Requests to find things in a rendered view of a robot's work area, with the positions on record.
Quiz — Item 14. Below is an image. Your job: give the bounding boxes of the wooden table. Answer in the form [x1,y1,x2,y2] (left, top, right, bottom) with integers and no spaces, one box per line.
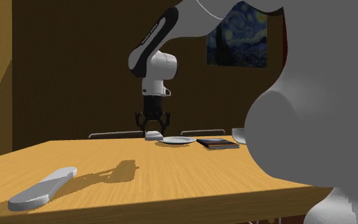
[0,135,334,224]

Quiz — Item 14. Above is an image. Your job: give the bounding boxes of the white flat oblong object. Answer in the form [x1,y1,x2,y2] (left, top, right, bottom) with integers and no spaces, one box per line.
[8,166,78,212]

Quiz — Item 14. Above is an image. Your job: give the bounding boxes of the white plate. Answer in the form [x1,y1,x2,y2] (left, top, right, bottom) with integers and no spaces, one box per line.
[158,136,196,145]

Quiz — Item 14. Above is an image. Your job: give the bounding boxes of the dark chair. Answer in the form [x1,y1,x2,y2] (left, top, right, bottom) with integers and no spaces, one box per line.
[87,130,146,140]
[180,129,226,137]

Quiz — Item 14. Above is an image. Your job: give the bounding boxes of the white bowl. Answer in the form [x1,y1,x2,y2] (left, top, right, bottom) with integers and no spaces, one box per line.
[231,127,248,145]

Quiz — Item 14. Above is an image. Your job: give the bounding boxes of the blue night sky wall picture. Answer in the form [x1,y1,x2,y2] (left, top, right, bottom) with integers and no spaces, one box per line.
[206,1,268,69]

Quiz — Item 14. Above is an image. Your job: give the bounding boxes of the dark book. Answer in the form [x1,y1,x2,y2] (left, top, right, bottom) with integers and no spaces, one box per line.
[196,137,240,151]

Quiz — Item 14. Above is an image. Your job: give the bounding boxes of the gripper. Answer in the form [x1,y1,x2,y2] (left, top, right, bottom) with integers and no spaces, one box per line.
[135,95,171,135]

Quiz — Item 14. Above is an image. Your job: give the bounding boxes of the small white rounded block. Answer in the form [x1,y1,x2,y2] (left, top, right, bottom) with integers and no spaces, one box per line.
[144,130,164,141]

